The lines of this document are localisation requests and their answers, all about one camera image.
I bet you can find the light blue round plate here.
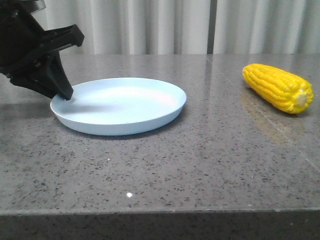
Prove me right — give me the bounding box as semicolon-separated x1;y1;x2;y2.
50;77;187;136

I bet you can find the yellow corn cob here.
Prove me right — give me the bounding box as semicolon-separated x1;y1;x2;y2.
242;63;314;114

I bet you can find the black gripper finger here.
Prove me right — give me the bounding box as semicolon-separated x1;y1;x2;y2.
10;53;74;100
42;24;85;53

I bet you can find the white pleated curtain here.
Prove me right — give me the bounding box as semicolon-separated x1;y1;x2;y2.
35;0;320;55

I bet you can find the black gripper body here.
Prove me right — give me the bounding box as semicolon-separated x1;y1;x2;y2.
0;0;52;81

